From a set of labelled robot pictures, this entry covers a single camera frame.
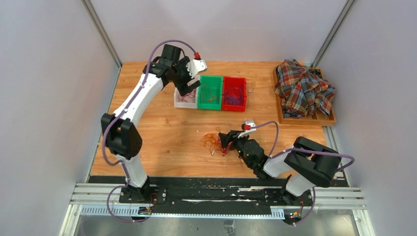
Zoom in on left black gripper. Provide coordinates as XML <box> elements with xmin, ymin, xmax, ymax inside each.
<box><xmin>173</xmin><ymin>57</ymin><xmax>202</xmax><ymax>96</ymax></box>

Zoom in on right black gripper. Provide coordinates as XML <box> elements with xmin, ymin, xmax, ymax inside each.
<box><xmin>219</xmin><ymin>130</ymin><xmax>253</xmax><ymax>168</ymax></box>

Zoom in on dark red wire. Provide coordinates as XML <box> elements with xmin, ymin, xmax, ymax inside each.
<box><xmin>177</xmin><ymin>86</ymin><xmax>198</xmax><ymax>104</ymax></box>

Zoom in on brown orange wire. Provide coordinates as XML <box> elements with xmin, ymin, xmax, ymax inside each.
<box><xmin>199</xmin><ymin>83</ymin><xmax>222</xmax><ymax>103</ymax></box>

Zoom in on purple wire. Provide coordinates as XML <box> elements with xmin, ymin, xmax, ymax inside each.
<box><xmin>223</xmin><ymin>84</ymin><xmax>255</xmax><ymax>107</ymax></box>

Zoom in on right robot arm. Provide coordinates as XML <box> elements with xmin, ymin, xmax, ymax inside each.
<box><xmin>219</xmin><ymin>130</ymin><xmax>342</xmax><ymax>205</ymax></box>

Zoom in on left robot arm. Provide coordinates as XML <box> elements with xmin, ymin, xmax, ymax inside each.
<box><xmin>100</xmin><ymin>40</ymin><xmax>208</xmax><ymax>203</ymax></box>

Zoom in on white plastic bin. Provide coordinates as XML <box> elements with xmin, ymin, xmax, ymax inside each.
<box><xmin>174</xmin><ymin>87</ymin><xmax>200</xmax><ymax>109</ymax></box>

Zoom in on green plastic bin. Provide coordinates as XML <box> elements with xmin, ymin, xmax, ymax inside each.
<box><xmin>198</xmin><ymin>75</ymin><xmax>223</xmax><ymax>110</ymax></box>

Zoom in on red plastic bin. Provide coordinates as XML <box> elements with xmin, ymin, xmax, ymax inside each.
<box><xmin>221</xmin><ymin>76</ymin><xmax>247</xmax><ymax>112</ymax></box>

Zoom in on plaid cloth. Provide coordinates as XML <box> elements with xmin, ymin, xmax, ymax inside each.
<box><xmin>274</xmin><ymin>59</ymin><xmax>336</xmax><ymax>118</ymax></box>

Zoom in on wooden tray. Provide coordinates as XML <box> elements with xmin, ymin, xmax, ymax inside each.
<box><xmin>274</xmin><ymin>68</ymin><xmax>336</xmax><ymax>126</ymax></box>

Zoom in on tangled red and purple cables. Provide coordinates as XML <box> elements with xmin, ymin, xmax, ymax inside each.
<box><xmin>200</xmin><ymin>127</ymin><xmax>230</xmax><ymax>157</ymax></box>

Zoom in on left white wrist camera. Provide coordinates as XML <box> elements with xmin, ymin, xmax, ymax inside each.
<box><xmin>186</xmin><ymin>59</ymin><xmax>208</xmax><ymax>79</ymax></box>

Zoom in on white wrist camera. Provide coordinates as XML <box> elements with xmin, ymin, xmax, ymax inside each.
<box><xmin>238</xmin><ymin>120</ymin><xmax>257</xmax><ymax>138</ymax></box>
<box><xmin>186</xmin><ymin>59</ymin><xmax>208</xmax><ymax>79</ymax></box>

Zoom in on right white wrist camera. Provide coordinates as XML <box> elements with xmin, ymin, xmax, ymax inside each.
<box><xmin>238</xmin><ymin>120</ymin><xmax>257</xmax><ymax>138</ymax></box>

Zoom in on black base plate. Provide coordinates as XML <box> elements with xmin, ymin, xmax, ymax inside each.
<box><xmin>119</xmin><ymin>177</ymin><xmax>312</xmax><ymax>216</ymax></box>

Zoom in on aluminium frame rail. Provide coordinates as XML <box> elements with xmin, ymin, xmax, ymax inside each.
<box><xmin>60</xmin><ymin>183</ymin><xmax>375</xmax><ymax>236</ymax></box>

